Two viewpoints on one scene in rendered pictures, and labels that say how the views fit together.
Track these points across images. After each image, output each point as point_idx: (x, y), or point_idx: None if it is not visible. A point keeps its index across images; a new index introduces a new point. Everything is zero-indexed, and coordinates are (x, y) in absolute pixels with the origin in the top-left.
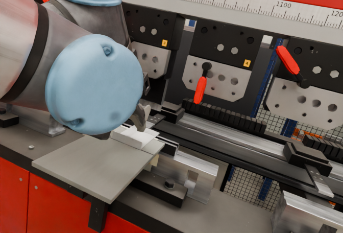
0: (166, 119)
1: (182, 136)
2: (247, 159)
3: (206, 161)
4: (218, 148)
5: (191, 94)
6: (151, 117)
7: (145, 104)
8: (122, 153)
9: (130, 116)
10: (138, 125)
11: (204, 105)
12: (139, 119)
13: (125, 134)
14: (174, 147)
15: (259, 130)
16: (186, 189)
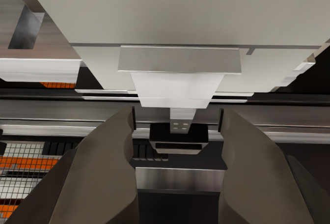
0: (167, 127)
1: (141, 104)
2: (36, 103)
3: (30, 81)
4: (81, 104)
5: (166, 164)
6: (189, 126)
7: (184, 175)
8: None
9: (114, 201)
10: (103, 138)
11: (133, 158)
12: (54, 197)
13: (208, 77)
14: (80, 86)
15: (51, 145)
16: (28, 5)
